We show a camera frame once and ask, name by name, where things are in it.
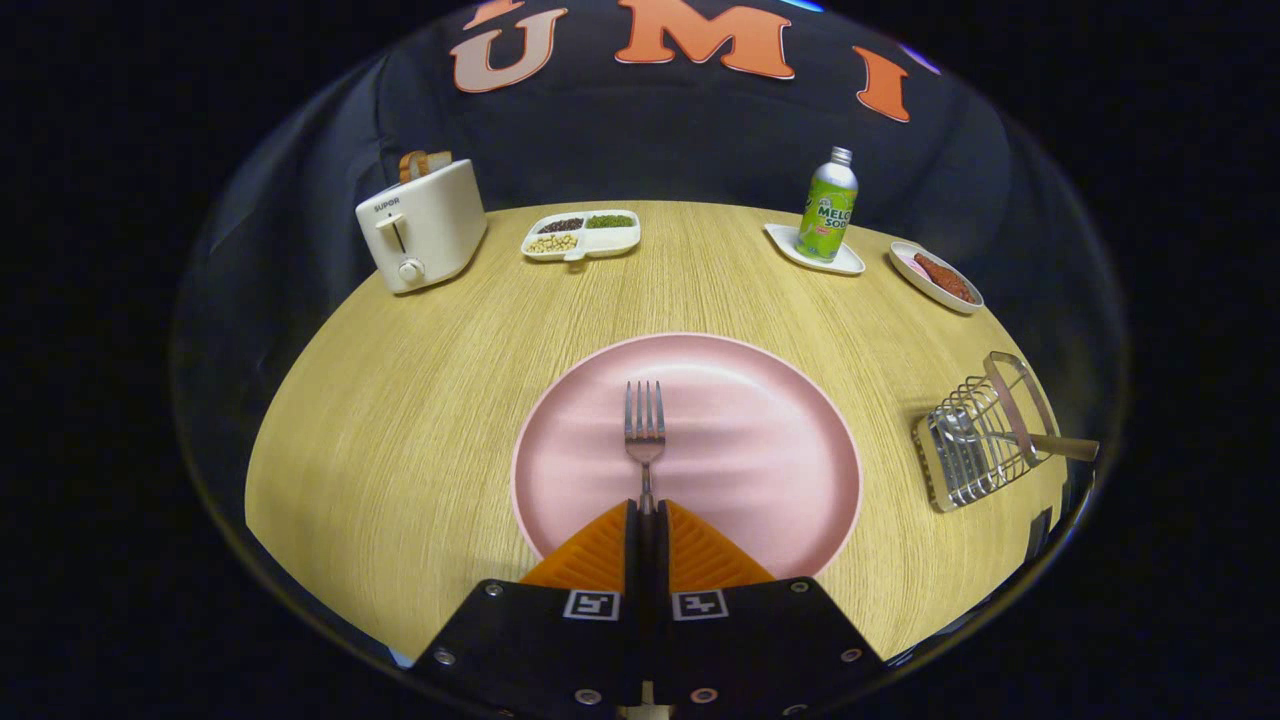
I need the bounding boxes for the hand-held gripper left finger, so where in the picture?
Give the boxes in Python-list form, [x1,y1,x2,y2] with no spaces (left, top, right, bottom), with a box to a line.
[412,500,643,720]

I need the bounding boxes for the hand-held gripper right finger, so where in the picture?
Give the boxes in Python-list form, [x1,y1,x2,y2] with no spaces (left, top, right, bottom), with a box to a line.
[655,500,887,720]

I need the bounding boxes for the metal fork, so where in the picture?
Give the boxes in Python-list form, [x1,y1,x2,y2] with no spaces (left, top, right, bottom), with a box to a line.
[625,380,667,516]

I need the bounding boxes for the metal spoon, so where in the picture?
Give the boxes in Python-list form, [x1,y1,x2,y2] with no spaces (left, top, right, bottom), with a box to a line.
[932,408,1101,463]

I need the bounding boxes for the pink plate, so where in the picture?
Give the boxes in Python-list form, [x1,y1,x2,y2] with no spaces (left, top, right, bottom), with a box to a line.
[510,333,864,581]

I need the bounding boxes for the white food bowl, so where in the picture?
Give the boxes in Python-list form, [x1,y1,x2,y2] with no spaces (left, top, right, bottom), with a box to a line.
[889,240,985,315]

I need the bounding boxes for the white square coaster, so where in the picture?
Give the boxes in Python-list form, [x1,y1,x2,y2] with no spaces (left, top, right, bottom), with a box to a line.
[764,222,867,276]

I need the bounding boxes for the white divided tray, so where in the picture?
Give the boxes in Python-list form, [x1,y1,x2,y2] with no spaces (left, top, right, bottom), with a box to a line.
[520,209,642,264]

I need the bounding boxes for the red meat piece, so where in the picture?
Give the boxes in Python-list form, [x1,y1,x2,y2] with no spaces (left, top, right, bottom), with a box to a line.
[912,252,976,304]

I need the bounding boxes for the cream toaster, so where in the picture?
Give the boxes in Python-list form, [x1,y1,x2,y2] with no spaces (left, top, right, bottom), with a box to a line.
[355,158,489,295]

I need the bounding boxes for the green soda bottle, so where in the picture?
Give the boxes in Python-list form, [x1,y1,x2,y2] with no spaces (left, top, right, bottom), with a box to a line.
[796,147,859,264]

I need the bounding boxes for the brown toast slices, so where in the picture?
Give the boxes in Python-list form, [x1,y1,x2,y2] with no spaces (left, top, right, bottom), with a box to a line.
[398,150,453,184]

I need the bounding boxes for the metal wire basket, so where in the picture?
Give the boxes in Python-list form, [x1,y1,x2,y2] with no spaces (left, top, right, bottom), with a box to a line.
[912,351,1061,513]

